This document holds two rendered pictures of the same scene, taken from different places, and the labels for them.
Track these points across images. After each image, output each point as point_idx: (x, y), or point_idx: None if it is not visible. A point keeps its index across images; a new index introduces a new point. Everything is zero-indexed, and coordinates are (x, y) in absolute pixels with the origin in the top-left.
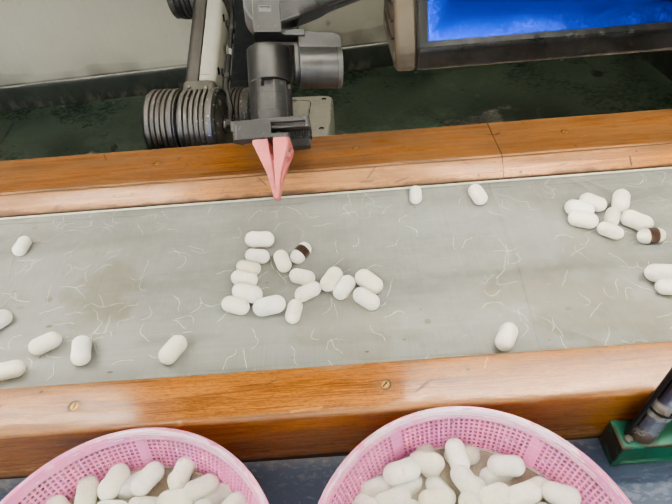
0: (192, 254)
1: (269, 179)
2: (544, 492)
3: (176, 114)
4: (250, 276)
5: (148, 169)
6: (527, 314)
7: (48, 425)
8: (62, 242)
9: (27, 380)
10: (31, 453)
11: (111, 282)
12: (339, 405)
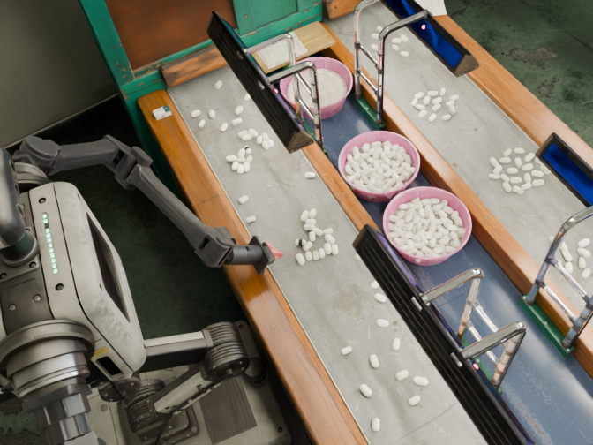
0: (316, 282)
1: (280, 252)
2: (351, 160)
3: (232, 340)
4: (321, 249)
5: (279, 326)
6: (296, 174)
7: None
8: (334, 339)
9: None
10: None
11: (343, 301)
12: (356, 200)
